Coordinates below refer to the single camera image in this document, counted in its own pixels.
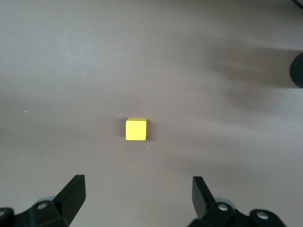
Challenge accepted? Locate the yellow cube block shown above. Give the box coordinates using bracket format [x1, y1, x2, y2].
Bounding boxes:
[125, 117, 148, 142]

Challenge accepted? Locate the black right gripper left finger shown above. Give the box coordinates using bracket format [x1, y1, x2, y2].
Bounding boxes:
[0, 174, 86, 227]

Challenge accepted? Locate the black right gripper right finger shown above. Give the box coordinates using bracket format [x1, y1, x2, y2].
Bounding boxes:
[187, 176, 288, 227]

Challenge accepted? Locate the black cylinder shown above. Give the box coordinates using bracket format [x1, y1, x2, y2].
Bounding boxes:
[290, 52, 303, 89]

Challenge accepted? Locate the brown table cover sheet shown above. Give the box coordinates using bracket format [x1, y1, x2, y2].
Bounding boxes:
[0, 0, 303, 227]

